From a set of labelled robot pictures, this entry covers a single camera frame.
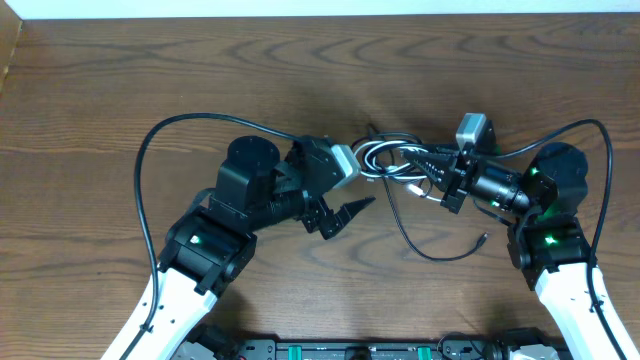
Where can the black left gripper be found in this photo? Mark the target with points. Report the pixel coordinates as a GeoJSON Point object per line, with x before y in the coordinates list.
{"type": "Point", "coordinates": [297, 171]}

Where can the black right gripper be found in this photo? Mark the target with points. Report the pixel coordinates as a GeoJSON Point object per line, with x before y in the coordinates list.
{"type": "Point", "coordinates": [436, 162]}

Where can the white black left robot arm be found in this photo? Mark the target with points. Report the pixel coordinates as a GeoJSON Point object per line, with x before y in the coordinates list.
{"type": "Point", "coordinates": [208, 247]}

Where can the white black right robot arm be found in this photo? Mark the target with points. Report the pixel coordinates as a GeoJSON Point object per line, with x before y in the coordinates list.
{"type": "Point", "coordinates": [542, 186]}

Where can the brown cardboard side panel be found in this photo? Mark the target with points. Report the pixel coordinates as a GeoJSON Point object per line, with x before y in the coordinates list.
{"type": "Point", "coordinates": [10, 30]}

